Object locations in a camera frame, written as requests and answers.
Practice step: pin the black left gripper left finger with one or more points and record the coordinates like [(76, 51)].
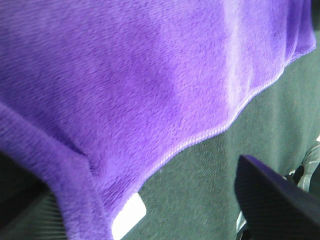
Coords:
[(28, 209)]

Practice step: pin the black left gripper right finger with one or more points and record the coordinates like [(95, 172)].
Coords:
[(274, 208)]

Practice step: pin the purple microfiber towel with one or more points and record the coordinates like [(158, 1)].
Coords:
[(96, 95)]

